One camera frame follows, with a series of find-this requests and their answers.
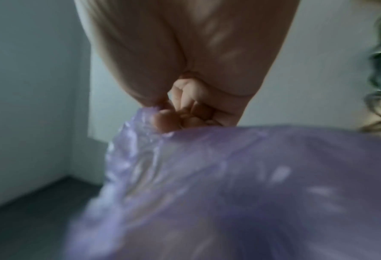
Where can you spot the person's right hand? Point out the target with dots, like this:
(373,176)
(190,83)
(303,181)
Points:
(177,55)

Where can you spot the purple plastic bag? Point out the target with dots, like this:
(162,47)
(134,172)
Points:
(242,193)

